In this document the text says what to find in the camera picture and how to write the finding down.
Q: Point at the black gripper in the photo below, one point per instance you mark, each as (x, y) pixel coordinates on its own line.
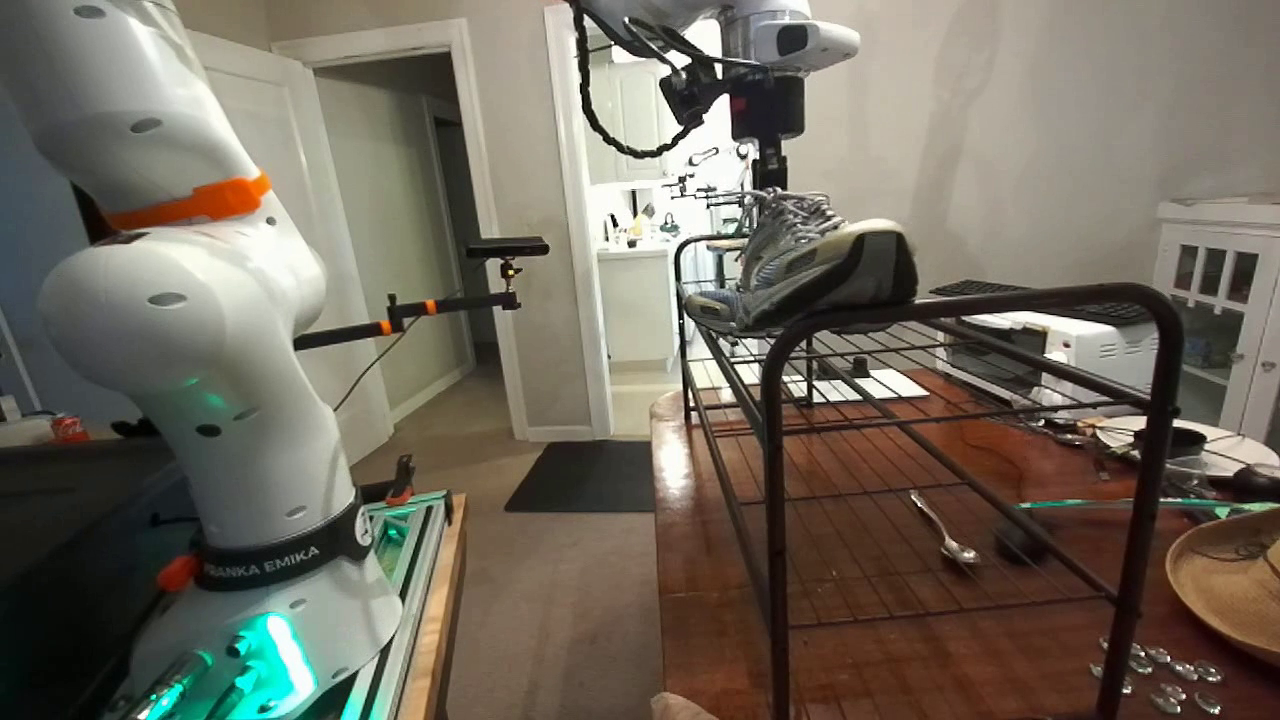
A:
(765, 106)

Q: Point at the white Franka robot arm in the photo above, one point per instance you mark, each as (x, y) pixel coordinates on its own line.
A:
(200, 347)

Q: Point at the black metal shoe rack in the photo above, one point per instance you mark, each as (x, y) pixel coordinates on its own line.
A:
(779, 532)

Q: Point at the dark door mat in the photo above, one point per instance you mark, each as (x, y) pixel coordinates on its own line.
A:
(586, 478)

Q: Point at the silver metal spoon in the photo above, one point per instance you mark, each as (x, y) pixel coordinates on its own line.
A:
(945, 532)

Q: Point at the white glass-door cabinet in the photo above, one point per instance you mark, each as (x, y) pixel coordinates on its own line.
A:
(1220, 306)

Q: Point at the black orange clamp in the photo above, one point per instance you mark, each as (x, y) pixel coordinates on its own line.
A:
(388, 483)

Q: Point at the green tube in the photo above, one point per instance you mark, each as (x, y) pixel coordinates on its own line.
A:
(1146, 504)

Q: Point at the white plate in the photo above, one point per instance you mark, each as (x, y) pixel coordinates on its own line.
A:
(1195, 447)

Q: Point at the white door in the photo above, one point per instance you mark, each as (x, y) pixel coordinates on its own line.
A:
(255, 162)

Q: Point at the beige cloth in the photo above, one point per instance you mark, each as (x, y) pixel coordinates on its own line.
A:
(682, 710)

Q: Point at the wooden workbench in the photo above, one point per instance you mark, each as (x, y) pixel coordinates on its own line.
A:
(435, 627)

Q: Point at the clear glass bead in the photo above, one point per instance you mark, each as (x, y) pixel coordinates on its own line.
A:
(1136, 662)
(1170, 697)
(1186, 670)
(1208, 702)

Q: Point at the large black box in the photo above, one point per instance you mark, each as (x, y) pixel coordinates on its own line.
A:
(54, 561)

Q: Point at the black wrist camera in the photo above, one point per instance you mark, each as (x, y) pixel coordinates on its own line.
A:
(695, 93)

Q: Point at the black bar camera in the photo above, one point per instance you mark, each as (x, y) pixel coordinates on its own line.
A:
(509, 247)

